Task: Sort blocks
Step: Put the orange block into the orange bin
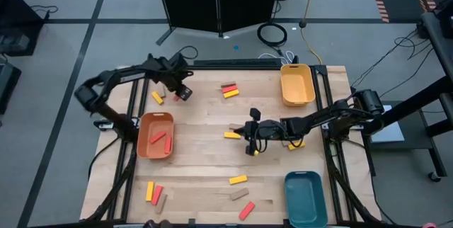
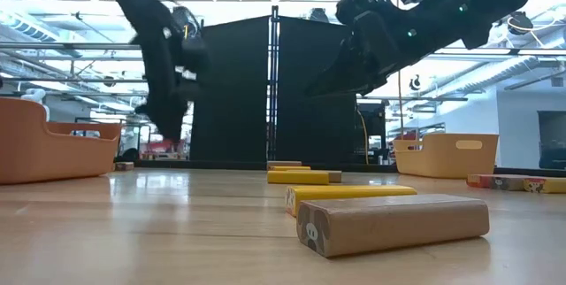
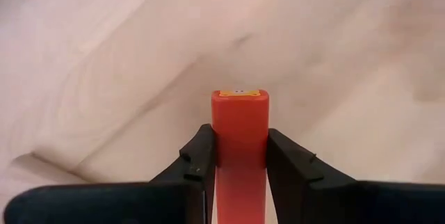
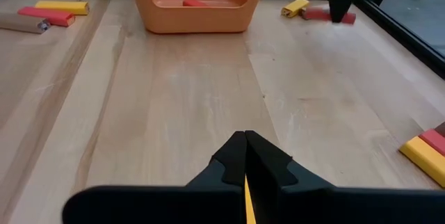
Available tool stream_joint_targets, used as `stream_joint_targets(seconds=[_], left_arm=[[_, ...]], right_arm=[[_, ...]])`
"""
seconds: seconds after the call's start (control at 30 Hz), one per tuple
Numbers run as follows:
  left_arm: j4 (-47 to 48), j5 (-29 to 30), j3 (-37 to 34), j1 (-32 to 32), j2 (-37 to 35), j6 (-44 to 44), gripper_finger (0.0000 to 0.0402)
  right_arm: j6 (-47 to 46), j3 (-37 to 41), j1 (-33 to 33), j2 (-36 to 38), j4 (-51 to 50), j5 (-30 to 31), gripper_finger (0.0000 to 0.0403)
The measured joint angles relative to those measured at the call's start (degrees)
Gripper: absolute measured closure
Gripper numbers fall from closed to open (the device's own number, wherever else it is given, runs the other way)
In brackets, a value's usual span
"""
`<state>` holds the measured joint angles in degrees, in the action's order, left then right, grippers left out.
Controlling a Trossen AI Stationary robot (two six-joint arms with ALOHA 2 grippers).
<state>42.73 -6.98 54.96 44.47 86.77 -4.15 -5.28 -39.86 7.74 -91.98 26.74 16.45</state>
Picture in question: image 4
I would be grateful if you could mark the red wooden block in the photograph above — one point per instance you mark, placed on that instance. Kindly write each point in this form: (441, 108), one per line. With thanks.
(45, 16)
(434, 140)
(194, 2)
(318, 14)

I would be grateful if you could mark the brown wooden block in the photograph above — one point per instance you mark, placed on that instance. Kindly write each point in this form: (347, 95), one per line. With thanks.
(441, 129)
(21, 23)

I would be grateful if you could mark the yellow wooden block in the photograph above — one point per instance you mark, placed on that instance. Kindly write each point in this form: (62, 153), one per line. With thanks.
(249, 206)
(62, 7)
(295, 7)
(426, 161)

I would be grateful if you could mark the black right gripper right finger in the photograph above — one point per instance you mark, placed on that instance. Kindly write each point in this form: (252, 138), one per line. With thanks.
(347, 206)

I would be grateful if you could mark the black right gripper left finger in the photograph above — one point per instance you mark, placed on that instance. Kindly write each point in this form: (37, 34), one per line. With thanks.
(156, 206)

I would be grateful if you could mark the orange plastic bin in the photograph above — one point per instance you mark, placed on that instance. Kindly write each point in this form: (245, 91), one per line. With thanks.
(194, 18)

